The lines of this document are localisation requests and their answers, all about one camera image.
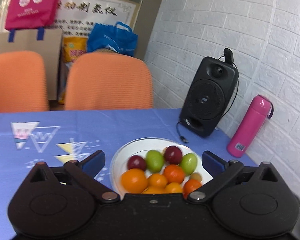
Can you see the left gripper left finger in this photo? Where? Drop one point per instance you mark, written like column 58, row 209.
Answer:
column 84, row 172

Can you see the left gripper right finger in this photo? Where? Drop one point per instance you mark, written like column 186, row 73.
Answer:
column 223, row 174

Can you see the small yellow green fruit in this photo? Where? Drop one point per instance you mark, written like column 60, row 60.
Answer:
column 196, row 176

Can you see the green apple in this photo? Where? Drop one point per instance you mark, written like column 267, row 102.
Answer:
column 189, row 163
column 154, row 160

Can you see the orange mandarin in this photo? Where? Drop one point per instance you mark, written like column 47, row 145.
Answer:
column 174, row 174

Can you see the large orange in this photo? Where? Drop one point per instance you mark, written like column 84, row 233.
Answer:
column 134, row 181

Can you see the dark red plum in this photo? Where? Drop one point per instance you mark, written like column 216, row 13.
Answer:
column 173, row 155
column 136, row 161

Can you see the small orange kumquat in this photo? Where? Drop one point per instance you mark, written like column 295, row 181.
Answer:
column 157, row 180

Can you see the blue patterned tablecloth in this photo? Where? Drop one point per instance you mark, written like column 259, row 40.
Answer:
column 26, row 138

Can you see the pink thermos bottle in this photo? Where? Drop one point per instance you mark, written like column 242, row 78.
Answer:
column 260, row 109

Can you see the black speaker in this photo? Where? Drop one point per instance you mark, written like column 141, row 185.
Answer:
column 209, row 94

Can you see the right orange chair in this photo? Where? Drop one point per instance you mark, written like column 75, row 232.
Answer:
column 107, row 81

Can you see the orange chair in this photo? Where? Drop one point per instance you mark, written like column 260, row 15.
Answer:
column 22, row 82
column 107, row 81

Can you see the left orange chair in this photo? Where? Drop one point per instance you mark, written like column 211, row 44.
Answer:
column 22, row 82

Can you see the yellow snack bag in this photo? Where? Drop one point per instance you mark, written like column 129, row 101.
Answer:
column 73, row 47

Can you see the blue shopping bag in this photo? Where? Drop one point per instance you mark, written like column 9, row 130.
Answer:
column 119, row 38

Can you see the white poster with characters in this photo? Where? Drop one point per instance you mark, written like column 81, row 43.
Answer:
column 78, row 17

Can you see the magenta tote bag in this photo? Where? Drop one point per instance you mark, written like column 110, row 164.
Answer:
column 30, row 14

